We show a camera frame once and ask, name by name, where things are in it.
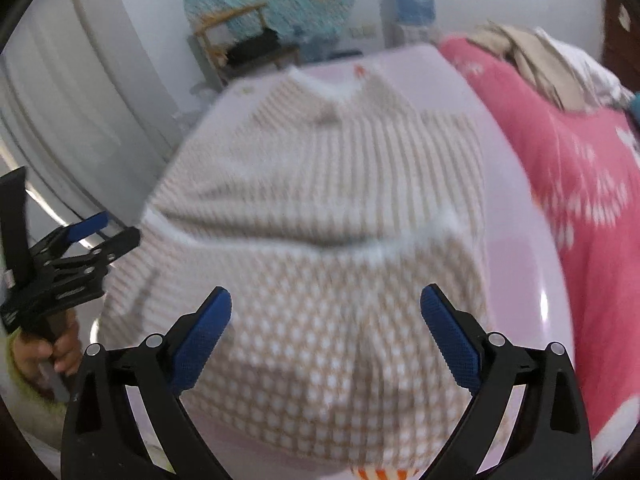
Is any black bag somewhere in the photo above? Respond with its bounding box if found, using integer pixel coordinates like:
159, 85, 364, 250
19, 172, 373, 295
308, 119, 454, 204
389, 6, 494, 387
227, 27, 286, 61

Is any brown wooden door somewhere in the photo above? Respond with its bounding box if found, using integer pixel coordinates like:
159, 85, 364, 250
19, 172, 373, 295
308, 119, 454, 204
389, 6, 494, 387
602, 0, 640, 81

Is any pink floral blanket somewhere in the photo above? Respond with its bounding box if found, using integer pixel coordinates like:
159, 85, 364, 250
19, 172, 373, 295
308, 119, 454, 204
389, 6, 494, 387
437, 35, 640, 476

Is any white cloth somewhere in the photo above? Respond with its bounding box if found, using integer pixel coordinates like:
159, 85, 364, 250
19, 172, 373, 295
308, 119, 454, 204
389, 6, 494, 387
537, 27, 633, 111

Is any beige white houndstooth coat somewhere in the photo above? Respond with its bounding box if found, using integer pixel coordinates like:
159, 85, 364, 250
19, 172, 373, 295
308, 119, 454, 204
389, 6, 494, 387
97, 67, 496, 473

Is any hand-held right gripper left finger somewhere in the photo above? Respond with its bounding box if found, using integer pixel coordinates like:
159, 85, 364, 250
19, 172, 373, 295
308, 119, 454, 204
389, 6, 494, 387
60, 286, 233, 480

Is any beige clothes pile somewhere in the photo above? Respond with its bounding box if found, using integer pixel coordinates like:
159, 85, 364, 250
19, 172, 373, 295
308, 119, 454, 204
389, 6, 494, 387
467, 22, 586, 111

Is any person's left hand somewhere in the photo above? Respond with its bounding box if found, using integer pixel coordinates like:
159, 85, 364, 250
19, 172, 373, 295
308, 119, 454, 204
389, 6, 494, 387
12, 309, 82, 377

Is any wooden chair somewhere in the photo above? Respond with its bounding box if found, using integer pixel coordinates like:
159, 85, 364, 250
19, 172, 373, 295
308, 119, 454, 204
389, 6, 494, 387
192, 2, 301, 86

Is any white curtain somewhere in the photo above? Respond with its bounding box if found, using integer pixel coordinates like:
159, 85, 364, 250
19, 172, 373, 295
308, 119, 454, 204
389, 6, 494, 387
0, 0, 201, 261

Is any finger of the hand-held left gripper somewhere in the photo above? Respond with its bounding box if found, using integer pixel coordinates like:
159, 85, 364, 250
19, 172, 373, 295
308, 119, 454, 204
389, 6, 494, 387
29, 211, 111, 262
50, 226, 142, 275

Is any white water dispenser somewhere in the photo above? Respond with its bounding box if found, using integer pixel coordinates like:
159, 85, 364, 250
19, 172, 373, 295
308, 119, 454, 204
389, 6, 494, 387
382, 0, 441, 48

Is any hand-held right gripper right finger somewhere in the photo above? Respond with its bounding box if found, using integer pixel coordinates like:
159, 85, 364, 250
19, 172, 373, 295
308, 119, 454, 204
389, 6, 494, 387
420, 284, 593, 480

